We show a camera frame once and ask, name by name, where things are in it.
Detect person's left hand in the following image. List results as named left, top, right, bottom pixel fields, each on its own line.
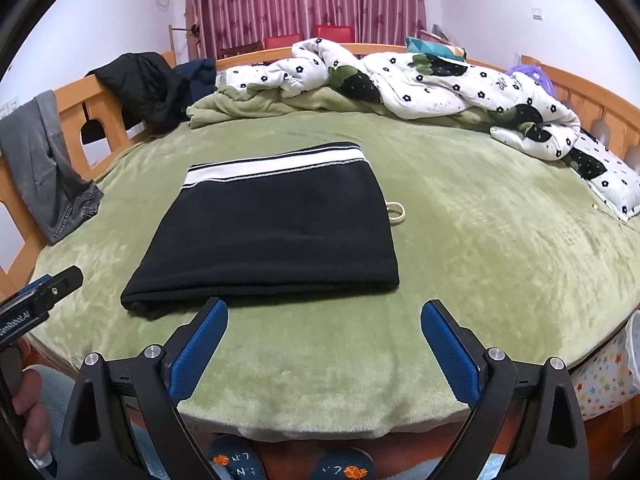
left=11, top=366, right=55, bottom=472

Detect teal patterned pillow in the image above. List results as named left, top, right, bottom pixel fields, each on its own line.
left=405, top=36, right=466, bottom=61

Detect white floral quilt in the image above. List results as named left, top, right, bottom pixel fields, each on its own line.
left=220, top=37, right=583, bottom=162

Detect wooden bed frame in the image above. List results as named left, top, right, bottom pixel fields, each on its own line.
left=0, top=42, right=640, bottom=306

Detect black jacket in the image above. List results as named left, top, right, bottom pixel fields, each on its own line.
left=86, top=51, right=193, bottom=136

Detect green fleece blanket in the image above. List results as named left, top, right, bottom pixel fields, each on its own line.
left=31, top=85, right=640, bottom=443

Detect navy garment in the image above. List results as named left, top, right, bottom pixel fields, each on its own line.
left=172, top=58, right=218, bottom=106

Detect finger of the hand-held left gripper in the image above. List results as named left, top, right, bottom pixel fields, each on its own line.
left=20, top=266, right=85, bottom=307

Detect grey jeans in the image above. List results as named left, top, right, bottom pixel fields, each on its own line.
left=0, top=90, right=106, bottom=246

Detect red chair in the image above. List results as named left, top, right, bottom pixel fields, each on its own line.
left=263, top=34, right=303, bottom=52
left=315, top=24, right=356, bottom=44

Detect white floral pillow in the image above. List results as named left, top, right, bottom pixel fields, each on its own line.
left=562, top=130, right=640, bottom=221

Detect black pants with white waistband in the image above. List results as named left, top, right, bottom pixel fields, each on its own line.
left=121, top=141, right=407, bottom=321

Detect star printed bed sheet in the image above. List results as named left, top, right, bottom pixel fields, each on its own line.
left=572, top=327, right=636, bottom=420

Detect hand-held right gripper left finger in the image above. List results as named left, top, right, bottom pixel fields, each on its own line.
left=55, top=297, right=230, bottom=480

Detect wooden coat rack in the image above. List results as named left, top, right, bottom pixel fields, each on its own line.
left=167, top=22, right=202, bottom=68

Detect navy slipper with orange leaf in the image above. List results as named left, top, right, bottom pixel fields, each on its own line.
left=306, top=447, right=377, bottom=480
left=207, top=434, right=266, bottom=480

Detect dark wooden chair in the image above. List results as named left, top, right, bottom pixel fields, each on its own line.
left=218, top=40, right=263, bottom=60

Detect pink patterned curtain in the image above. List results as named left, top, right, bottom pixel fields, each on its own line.
left=184, top=0, right=428, bottom=61

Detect purple plush item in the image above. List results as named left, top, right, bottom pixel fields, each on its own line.
left=504, top=62, right=557, bottom=98

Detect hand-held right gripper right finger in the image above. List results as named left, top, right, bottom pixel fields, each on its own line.
left=420, top=299, right=592, bottom=480

